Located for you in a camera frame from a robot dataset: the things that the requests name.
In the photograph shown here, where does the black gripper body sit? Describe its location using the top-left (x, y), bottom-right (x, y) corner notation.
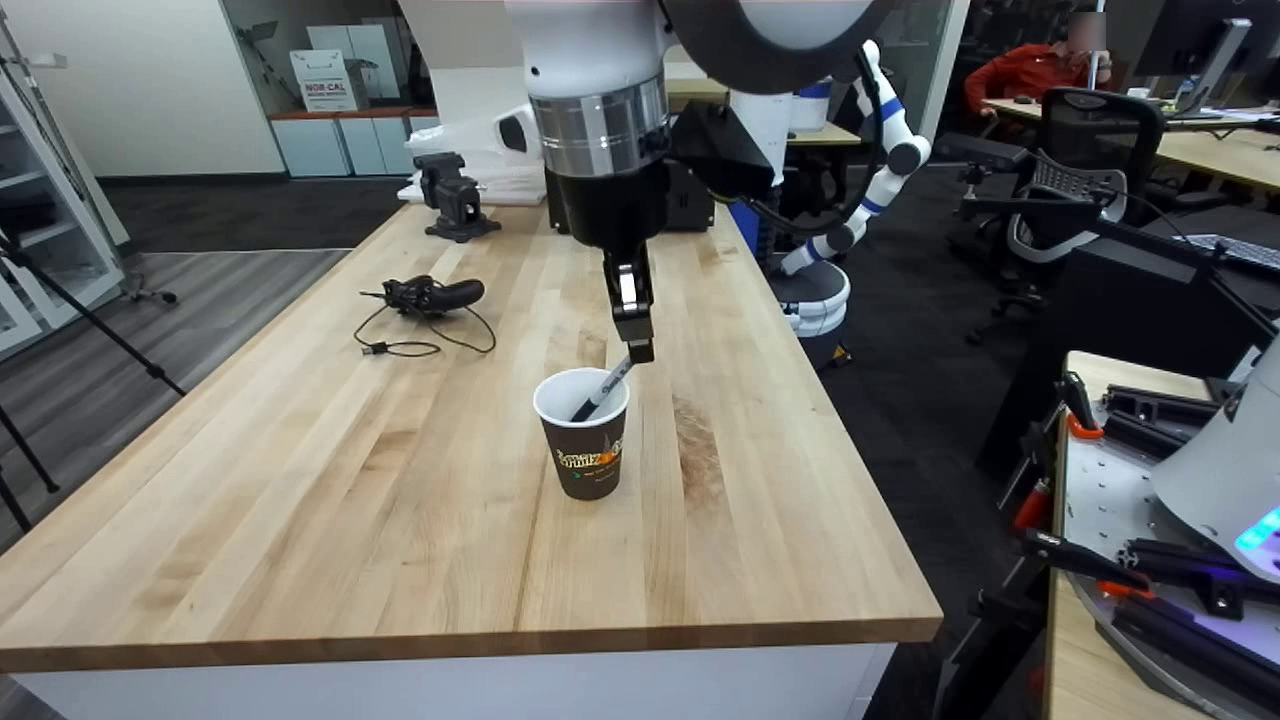
top-left (545, 161), bottom-right (675, 258)

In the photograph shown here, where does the white pen with black tip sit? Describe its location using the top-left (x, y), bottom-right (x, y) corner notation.
top-left (570, 348), bottom-right (640, 428)

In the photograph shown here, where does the brown paper coffee cup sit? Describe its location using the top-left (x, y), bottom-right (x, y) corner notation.
top-left (527, 363), bottom-right (634, 505)

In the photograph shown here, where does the black electronic control box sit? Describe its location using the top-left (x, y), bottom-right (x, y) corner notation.
top-left (538, 166), bottom-right (718, 241)

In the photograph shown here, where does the white robot column blue base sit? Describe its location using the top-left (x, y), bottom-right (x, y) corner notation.
top-left (724, 89), bottom-right (808, 255)

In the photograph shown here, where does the black handheld controller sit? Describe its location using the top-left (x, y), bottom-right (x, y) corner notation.
top-left (379, 270), bottom-right (486, 323)

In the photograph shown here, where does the large white printed sign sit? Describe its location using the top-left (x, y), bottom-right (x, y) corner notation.
top-left (303, 16), bottom-right (403, 102)

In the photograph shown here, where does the low white cabinet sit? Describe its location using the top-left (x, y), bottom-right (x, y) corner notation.
top-left (267, 108), bottom-right (443, 179)

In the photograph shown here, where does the small white printed sign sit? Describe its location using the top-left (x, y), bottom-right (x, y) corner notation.
top-left (286, 43), bottom-right (358, 114)

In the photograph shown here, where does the person in red shirt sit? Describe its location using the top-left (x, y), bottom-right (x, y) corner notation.
top-left (960, 9), bottom-right (1115, 120)

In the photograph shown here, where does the black orange bar clamp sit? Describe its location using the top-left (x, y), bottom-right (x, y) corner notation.
top-left (1018, 526), bottom-right (1250, 620)
top-left (1050, 371), bottom-right (1111, 446)

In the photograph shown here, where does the black mesh office chair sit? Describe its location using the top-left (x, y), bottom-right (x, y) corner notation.
top-left (1005, 82), bottom-right (1170, 314)

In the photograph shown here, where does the black stand leg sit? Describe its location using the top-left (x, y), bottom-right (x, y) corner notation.
top-left (933, 550), bottom-right (1055, 720)

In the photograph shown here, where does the gray perforated metal plate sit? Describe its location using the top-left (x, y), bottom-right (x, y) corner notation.
top-left (1061, 420), bottom-right (1280, 590)

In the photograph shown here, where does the white metal shelf rack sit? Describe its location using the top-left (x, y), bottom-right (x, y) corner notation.
top-left (0, 13), bottom-right (133, 361)

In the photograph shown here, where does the black metal bar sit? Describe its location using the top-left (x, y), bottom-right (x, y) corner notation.
top-left (1101, 379), bottom-right (1223, 461)
top-left (1111, 595), bottom-right (1280, 713)

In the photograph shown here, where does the small wooden side table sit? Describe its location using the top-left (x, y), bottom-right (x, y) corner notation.
top-left (1045, 348), bottom-right (1280, 720)

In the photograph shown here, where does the gray curved sheet device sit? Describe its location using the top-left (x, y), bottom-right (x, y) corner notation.
top-left (1147, 337), bottom-right (1280, 590)

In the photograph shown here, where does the light wood office desk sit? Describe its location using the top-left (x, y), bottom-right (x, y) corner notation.
top-left (975, 90), bottom-right (1280, 193)

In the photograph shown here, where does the gray computer monitor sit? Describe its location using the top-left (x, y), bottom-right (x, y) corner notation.
top-left (1170, 13), bottom-right (1260, 114)

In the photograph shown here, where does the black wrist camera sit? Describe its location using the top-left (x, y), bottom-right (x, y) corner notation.
top-left (662, 99), bottom-right (778, 209)

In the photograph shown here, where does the black table vise mount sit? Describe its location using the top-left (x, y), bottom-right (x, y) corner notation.
top-left (409, 148), bottom-right (505, 249)

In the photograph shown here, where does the thin black controller cable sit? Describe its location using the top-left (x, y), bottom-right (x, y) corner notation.
top-left (347, 286), bottom-right (500, 361)

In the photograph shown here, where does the red handled clamp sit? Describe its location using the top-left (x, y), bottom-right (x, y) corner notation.
top-left (1005, 453), bottom-right (1064, 539)

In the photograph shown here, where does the black camera tripod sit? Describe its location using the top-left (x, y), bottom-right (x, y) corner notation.
top-left (0, 222), bottom-right (193, 535)

